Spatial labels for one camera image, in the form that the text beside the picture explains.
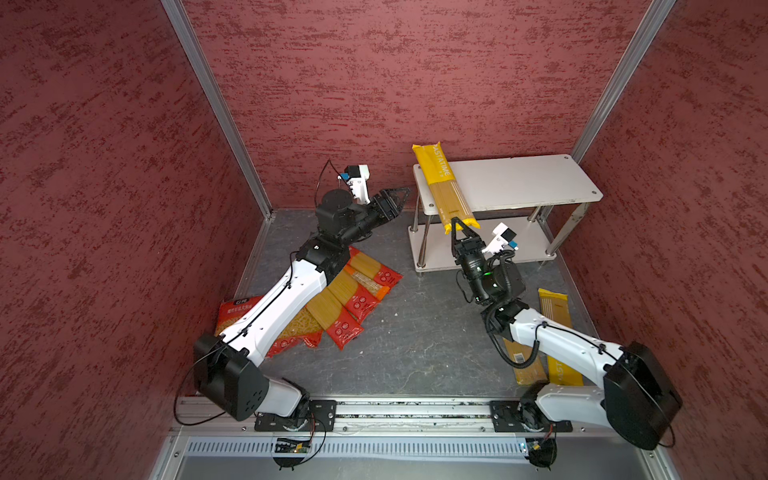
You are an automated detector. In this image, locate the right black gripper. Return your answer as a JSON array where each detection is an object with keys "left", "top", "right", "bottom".
[{"left": 451, "top": 217, "right": 491, "bottom": 304}]

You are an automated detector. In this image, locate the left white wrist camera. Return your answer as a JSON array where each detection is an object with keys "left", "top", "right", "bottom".
[{"left": 337, "top": 165, "right": 370, "bottom": 205}]

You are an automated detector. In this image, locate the left aluminium corner post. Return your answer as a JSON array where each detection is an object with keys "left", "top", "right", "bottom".
[{"left": 161, "top": 0, "right": 274, "bottom": 222}]

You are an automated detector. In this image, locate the right circuit board with wires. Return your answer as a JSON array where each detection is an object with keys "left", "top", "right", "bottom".
[{"left": 525, "top": 424, "right": 558, "bottom": 470}]

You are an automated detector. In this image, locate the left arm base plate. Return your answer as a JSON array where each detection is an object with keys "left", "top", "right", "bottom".
[{"left": 254, "top": 400, "right": 338, "bottom": 433}]

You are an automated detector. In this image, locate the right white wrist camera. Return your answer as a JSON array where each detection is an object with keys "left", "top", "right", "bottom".
[{"left": 483, "top": 223, "right": 519, "bottom": 255}]

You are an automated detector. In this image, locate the large red macaroni bag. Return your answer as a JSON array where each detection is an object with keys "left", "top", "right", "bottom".
[{"left": 214, "top": 296, "right": 262, "bottom": 336}]

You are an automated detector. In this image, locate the red spaghetti bag rear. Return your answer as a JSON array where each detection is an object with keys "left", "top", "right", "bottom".
[{"left": 348, "top": 246, "right": 402, "bottom": 288}]

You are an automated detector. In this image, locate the left circuit board with wires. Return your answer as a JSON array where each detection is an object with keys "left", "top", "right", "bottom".
[{"left": 272, "top": 415, "right": 328, "bottom": 471}]

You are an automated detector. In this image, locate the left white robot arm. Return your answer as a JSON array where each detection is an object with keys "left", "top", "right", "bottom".
[{"left": 190, "top": 187, "right": 410, "bottom": 421}]

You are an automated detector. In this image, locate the white two-tier shelf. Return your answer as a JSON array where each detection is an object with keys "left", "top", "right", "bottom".
[{"left": 408, "top": 154, "right": 603, "bottom": 273}]

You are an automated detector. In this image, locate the small red macaroni bag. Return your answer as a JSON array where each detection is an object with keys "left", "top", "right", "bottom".
[{"left": 266, "top": 308, "right": 324, "bottom": 358}]

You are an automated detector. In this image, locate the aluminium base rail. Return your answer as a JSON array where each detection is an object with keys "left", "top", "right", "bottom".
[{"left": 170, "top": 395, "right": 655, "bottom": 438}]

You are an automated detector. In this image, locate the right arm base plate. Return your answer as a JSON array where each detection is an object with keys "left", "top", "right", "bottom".
[{"left": 489, "top": 401, "right": 573, "bottom": 434}]

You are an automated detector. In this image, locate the circuit board with wires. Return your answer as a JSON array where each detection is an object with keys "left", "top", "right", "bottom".
[
  {"left": 525, "top": 424, "right": 558, "bottom": 470},
  {"left": 272, "top": 415, "right": 328, "bottom": 471}
]

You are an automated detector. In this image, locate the aluminium corner post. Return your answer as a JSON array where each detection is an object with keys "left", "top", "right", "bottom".
[
  {"left": 161, "top": 0, "right": 274, "bottom": 222},
  {"left": 571, "top": 0, "right": 676, "bottom": 163}
]

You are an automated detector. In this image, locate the orange pasta bag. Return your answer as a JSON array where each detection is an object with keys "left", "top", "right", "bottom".
[{"left": 344, "top": 265, "right": 390, "bottom": 300}]

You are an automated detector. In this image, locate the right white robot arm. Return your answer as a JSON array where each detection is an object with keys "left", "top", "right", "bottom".
[{"left": 449, "top": 217, "right": 683, "bottom": 450}]

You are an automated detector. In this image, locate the red spaghetti bag middle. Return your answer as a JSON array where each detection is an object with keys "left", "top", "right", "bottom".
[{"left": 328, "top": 271, "right": 380, "bottom": 323}]

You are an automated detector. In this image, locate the red spaghetti bag front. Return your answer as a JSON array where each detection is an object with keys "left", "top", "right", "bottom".
[{"left": 306, "top": 290, "right": 364, "bottom": 350}]

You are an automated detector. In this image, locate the red spaghetti bag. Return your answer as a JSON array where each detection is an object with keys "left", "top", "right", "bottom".
[
  {"left": 328, "top": 271, "right": 380, "bottom": 323},
  {"left": 306, "top": 290, "right": 364, "bottom": 350},
  {"left": 348, "top": 246, "right": 402, "bottom": 288}
]

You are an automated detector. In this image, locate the right aluminium corner post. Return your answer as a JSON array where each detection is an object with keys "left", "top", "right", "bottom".
[{"left": 571, "top": 0, "right": 676, "bottom": 163}]

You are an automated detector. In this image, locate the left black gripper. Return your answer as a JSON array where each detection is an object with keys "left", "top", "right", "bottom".
[{"left": 340, "top": 186, "right": 410, "bottom": 246}]

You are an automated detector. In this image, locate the yellow spaghetti bag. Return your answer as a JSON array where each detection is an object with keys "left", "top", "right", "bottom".
[
  {"left": 412, "top": 143, "right": 481, "bottom": 235},
  {"left": 538, "top": 288, "right": 585, "bottom": 387},
  {"left": 502, "top": 338, "right": 550, "bottom": 386}
]

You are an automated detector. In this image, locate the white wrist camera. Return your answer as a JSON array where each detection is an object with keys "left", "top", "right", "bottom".
[
  {"left": 483, "top": 223, "right": 519, "bottom": 255},
  {"left": 337, "top": 165, "right": 370, "bottom": 205}
]

